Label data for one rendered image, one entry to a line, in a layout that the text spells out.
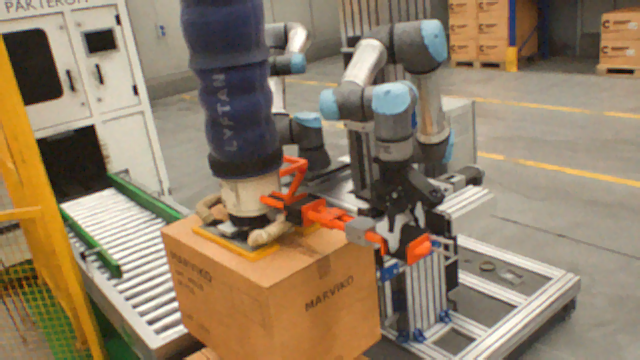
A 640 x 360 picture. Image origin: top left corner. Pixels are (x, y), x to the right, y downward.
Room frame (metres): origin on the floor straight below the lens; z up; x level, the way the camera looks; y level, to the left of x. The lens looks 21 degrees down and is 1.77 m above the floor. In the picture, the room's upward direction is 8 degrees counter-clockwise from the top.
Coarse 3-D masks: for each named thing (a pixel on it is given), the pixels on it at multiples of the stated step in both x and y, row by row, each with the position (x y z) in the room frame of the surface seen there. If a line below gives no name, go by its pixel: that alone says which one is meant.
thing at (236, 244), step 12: (216, 216) 1.60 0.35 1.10; (192, 228) 1.54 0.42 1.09; (204, 228) 1.51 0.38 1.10; (216, 228) 1.50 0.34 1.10; (216, 240) 1.43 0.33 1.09; (228, 240) 1.40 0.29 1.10; (240, 240) 1.39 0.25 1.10; (240, 252) 1.33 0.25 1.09; (252, 252) 1.31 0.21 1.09; (264, 252) 1.31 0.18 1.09
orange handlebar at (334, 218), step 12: (288, 156) 1.79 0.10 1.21; (288, 168) 1.65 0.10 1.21; (276, 192) 1.44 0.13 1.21; (276, 204) 1.37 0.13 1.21; (312, 216) 1.25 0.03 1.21; (324, 216) 1.22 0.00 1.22; (336, 216) 1.21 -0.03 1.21; (348, 216) 1.21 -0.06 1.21; (336, 228) 1.18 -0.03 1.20; (372, 240) 1.09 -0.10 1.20; (420, 252) 1.00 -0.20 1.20
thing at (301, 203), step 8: (304, 192) 1.37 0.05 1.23; (288, 200) 1.33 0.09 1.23; (296, 200) 1.34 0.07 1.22; (304, 200) 1.34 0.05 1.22; (312, 200) 1.33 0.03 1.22; (320, 200) 1.30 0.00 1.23; (288, 208) 1.29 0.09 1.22; (296, 208) 1.27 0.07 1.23; (304, 208) 1.26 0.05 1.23; (312, 208) 1.28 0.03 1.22; (288, 216) 1.30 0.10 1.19; (296, 216) 1.28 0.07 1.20; (304, 216) 1.26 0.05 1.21; (296, 224) 1.27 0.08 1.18; (304, 224) 1.26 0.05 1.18; (312, 224) 1.28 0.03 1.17
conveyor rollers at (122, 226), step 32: (96, 192) 3.65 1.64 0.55; (64, 224) 3.15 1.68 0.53; (96, 224) 3.06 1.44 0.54; (128, 224) 2.96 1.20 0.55; (160, 224) 2.89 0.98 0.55; (128, 256) 2.52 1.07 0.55; (160, 256) 2.50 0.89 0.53; (128, 288) 2.21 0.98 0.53; (160, 288) 2.14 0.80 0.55; (160, 320) 1.92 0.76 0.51
